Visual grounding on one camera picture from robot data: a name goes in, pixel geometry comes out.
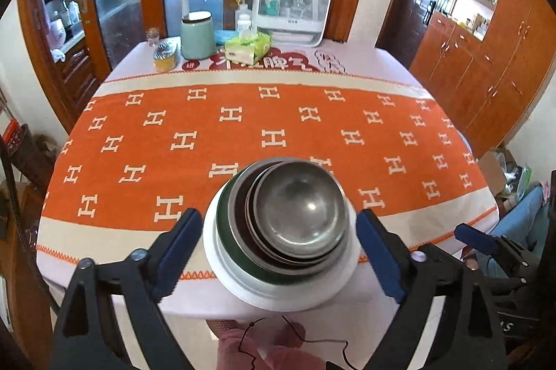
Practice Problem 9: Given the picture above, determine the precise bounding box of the dark wicker basket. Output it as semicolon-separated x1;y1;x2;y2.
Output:
3;120;54;192

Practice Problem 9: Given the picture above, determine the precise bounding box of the green round plate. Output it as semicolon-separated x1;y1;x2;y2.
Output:
216;168;348;285

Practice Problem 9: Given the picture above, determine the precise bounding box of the white paper plate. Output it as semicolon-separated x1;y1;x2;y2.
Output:
203;188;361;313

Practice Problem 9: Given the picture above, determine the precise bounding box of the cardboard box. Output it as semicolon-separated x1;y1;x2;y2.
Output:
479;148;520;197

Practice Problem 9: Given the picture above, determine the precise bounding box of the wooden cabinet wall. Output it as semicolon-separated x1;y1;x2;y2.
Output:
410;0;555;157

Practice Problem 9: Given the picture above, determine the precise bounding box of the yellow foil bowl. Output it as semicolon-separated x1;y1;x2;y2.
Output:
153;41;179;72

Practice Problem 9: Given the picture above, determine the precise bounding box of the wide steel bowl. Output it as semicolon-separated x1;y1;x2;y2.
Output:
217;157;350;285

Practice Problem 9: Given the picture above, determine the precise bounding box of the white pill bottle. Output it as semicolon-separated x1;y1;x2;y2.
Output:
237;13;253;39

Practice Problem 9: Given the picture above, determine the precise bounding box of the orange H pattern blanket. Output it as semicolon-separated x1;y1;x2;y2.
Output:
36;66;499;282

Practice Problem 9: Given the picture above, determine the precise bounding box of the white sterilizer cabinet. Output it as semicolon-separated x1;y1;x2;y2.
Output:
252;0;331;47

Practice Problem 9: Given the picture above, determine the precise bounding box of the mint green canister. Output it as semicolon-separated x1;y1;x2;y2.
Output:
181;11;217;60

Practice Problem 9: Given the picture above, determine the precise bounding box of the pink printed tablecloth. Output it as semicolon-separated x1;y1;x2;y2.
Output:
36;37;500;321

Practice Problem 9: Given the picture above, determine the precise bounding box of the green tissue pack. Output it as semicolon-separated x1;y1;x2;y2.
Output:
223;32;271;66

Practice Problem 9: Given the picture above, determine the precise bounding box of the steel bowl pink outside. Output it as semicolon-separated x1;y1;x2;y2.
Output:
244;159;351;266

